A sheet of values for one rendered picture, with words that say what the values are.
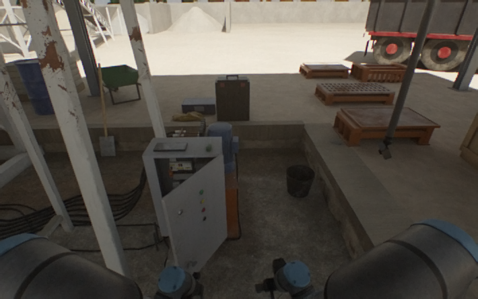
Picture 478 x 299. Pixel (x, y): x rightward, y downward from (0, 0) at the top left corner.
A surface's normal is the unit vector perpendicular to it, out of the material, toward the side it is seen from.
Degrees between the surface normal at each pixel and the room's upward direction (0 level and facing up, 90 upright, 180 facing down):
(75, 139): 81
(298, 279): 19
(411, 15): 90
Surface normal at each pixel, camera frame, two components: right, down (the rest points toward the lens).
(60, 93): 0.02, 0.35
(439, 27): -0.53, 0.43
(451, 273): 0.31, -0.30
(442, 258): 0.18, -0.60
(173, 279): -0.14, -0.66
